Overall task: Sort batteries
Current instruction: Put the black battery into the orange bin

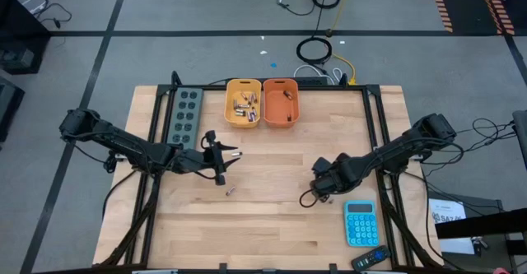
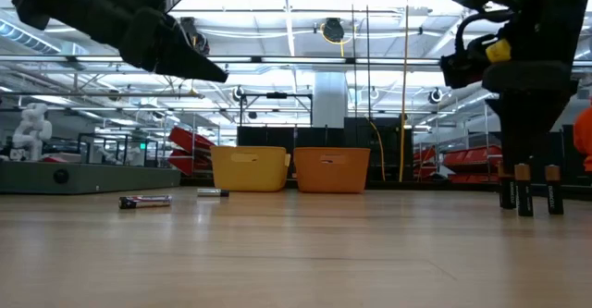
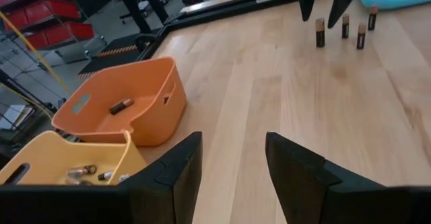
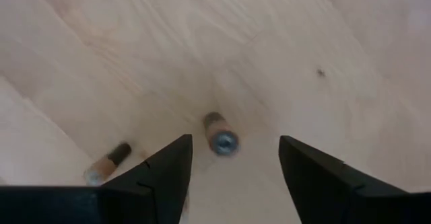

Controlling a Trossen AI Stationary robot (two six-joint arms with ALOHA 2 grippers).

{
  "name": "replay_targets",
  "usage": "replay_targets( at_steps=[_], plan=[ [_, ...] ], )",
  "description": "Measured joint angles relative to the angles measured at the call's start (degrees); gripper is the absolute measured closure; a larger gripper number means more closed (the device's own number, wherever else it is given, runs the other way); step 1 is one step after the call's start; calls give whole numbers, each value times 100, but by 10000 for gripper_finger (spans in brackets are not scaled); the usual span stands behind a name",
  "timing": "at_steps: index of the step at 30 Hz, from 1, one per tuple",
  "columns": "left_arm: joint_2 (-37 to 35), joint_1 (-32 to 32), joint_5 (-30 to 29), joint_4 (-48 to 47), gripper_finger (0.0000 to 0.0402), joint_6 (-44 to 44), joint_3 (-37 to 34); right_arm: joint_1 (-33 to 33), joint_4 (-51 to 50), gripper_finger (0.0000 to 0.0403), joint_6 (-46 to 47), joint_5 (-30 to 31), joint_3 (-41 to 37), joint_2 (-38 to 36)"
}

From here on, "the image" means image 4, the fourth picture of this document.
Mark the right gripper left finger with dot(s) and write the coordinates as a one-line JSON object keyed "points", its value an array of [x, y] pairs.
{"points": [[151, 190]]}

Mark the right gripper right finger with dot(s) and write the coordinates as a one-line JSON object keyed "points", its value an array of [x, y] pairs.
{"points": [[323, 190]]}

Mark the copper black Duracell battery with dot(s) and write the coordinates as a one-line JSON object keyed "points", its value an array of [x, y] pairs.
{"points": [[220, 136], [107, 163]]}

